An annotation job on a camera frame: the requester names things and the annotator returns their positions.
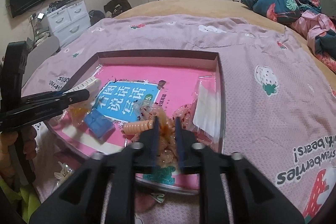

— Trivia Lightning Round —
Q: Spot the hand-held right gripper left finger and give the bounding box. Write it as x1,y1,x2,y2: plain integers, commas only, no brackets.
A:
29,116,160,224

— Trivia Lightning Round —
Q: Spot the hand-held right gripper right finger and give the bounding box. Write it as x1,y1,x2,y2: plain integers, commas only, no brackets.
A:
175,117,306,224

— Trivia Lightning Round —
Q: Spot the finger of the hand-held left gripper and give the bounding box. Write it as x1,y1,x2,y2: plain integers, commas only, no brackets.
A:
0,89,90,132
20,90,76,104

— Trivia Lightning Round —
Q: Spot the peach spiral hair tie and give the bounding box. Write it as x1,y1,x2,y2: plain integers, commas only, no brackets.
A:
123,120,155,136

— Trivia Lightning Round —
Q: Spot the yellow hair clip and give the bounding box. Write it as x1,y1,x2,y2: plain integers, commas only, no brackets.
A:
67,105,91,127

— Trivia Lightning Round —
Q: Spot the white card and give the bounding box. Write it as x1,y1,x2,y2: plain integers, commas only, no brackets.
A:
192,78,224,144

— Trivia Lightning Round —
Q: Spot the white hair claw clip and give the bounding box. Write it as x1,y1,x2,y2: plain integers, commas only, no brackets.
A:
66,76,102,94

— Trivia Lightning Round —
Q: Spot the small blue box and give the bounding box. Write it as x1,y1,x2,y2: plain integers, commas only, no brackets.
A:
84,108,116,139

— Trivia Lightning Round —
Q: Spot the dark shallow cardboard box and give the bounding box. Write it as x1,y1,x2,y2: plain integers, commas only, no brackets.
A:
43,50,226,194

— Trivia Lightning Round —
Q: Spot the person's left hand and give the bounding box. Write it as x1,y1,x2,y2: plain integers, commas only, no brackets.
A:
0,126,38,161

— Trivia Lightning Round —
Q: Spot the grey chair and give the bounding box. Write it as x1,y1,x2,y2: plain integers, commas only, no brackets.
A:
22,35,60,88

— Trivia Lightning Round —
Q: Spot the pink book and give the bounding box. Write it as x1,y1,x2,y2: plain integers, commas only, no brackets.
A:
52,64,218,191

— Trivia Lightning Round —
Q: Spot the small cream hair claw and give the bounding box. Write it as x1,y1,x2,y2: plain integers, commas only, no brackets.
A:
54,160,75,184

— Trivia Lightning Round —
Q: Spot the white drawer cabinet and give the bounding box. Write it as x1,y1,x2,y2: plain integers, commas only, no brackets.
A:
47,0,91,47

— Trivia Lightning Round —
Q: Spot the pink printed blanket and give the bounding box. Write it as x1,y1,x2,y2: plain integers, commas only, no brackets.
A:
21,15,336,224

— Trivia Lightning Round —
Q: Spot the green fleece cloth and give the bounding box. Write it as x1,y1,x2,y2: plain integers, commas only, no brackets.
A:
0,177,41,224

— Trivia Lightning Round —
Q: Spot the dark small bag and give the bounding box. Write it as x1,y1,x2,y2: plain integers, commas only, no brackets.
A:
89,10,105,25

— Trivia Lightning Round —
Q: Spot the black bag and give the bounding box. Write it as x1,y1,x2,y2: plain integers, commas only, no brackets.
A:
104,0,132,17

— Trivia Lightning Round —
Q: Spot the beige bed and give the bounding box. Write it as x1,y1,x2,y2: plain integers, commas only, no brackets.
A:
115,0,336,88

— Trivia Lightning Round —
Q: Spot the floral duvet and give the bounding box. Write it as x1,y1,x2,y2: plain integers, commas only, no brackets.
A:
241,0,336,71

